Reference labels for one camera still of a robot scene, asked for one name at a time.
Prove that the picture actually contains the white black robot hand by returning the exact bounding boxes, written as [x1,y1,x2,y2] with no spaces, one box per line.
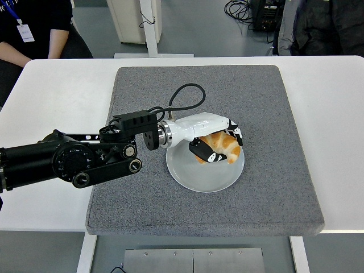
[169,112,244,165]

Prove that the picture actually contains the golden croissant bread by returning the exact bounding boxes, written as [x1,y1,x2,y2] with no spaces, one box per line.
[195,132,241,165]

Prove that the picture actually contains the pale grey round plate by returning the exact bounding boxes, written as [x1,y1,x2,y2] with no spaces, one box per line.
[166,133,246,193]

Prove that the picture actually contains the grey fabric mat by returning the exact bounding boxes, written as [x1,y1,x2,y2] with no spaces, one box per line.
[85,65,325,237]

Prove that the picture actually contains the white cabinet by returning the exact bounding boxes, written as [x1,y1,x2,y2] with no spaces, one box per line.
[106,0,163,46]

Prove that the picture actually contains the black equipment box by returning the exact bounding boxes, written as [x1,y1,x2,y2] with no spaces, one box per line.
[251,0,286,32]

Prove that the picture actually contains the person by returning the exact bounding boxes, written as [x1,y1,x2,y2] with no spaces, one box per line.
[272,0,364,57]
[0,0,94,107]

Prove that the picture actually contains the white table leg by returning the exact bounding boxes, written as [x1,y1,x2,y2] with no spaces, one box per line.
[76,231,99,273]
[289,235,311,273]

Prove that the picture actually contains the white table post with base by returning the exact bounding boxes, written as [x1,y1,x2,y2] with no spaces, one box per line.
[113,0,196,59]

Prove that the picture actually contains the thin black cord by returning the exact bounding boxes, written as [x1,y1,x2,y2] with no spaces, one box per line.
[138,7,157,28]

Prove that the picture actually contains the black floor cables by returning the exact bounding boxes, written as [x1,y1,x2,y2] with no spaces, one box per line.
[224,0,254,24]

